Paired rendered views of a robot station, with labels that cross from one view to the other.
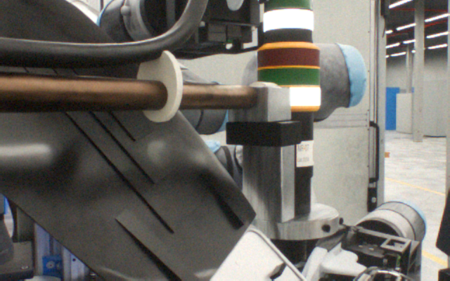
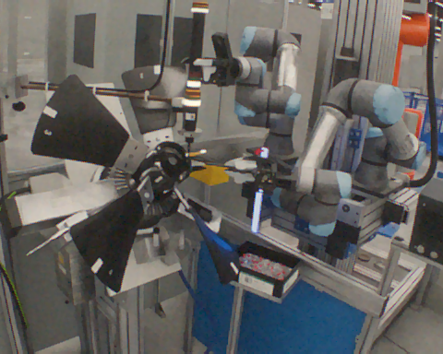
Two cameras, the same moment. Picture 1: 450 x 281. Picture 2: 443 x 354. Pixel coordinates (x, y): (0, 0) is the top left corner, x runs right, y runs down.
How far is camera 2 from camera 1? 1.12 m
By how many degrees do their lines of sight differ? 66
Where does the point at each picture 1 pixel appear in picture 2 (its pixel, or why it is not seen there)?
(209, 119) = (274, 108)
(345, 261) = (244, 164)
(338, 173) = not seen: outside the picture
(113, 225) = (142, 116)
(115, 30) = not seen: hidden behind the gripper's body
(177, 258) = (147, 124)
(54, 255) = not seen: hidden behind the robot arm
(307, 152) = (187, 115)
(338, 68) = (368, 98)
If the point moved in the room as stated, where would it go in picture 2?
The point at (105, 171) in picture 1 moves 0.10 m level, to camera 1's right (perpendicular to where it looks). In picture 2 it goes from (148, 108) to (156, 114)
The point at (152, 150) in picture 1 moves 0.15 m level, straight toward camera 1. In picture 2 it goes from (160, 107) to (110, 108)
